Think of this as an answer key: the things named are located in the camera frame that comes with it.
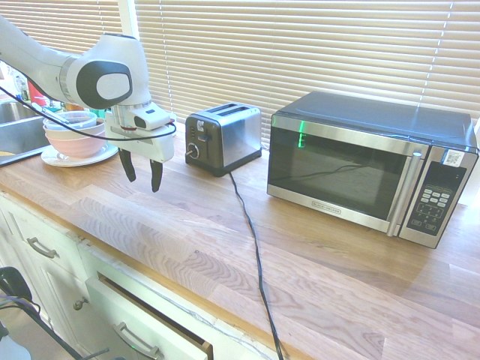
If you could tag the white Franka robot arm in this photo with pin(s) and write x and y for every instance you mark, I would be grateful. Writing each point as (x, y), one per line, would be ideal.
(37, 63)

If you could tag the beige slatted window blind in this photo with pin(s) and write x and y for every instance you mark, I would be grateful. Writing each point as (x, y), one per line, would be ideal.
(300, 48)
(67, 18)

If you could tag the stack of bowls and plate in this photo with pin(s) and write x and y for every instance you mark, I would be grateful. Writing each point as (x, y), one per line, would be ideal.
(78, 146)

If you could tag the red container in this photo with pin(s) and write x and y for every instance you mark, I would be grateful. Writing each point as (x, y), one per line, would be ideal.
(35, 93)

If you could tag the white plate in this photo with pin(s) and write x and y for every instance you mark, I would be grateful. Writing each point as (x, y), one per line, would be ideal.
(105, 153)

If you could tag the white bowl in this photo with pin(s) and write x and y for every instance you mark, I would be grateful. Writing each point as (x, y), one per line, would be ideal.
(56, 129)

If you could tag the white open drawer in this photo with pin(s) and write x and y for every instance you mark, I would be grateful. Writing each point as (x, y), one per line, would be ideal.
(112, 311)

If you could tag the metal cabinet knob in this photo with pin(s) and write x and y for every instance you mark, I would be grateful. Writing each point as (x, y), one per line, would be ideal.
(79, 304)

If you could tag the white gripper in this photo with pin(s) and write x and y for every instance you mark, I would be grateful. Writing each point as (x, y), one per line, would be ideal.
(157, 146)

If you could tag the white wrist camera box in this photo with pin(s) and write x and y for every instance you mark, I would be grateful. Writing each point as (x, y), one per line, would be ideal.
(152, 117)

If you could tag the stainless steel black microwave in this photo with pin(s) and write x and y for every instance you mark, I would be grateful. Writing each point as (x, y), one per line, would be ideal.
(337, 168)

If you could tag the clear container with gray rim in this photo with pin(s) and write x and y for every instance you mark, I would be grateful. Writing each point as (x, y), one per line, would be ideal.
(80, 118)

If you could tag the stainless steel sink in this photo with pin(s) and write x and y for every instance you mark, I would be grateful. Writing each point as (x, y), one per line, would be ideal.
(15, 131)

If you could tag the stainless steel two-slot toaster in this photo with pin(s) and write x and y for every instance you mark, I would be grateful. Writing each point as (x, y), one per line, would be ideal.
(240, 138)

